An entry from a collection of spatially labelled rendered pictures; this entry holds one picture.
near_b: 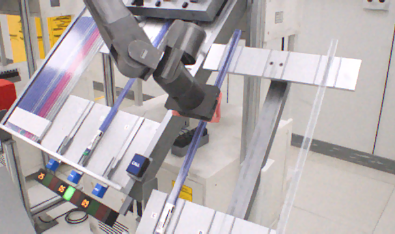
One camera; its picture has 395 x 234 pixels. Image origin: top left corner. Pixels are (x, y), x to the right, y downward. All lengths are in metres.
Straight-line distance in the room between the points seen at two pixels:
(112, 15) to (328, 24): 2.09
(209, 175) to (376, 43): 1.64
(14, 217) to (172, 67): 0.69
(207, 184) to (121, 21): 0.69
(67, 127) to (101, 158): 0.21
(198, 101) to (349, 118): 2.06
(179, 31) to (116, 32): 0.12
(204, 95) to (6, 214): 0.69
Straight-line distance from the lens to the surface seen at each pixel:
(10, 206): 1.19
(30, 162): 2.49
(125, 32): 0.63
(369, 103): 2.61
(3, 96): 1.79
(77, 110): 1.20
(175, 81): 0.62
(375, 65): 2.55
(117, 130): 1.04
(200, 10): 1.08
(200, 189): 1.20
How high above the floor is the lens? 1.21
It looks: 21 degrees down
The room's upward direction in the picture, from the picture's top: straight up
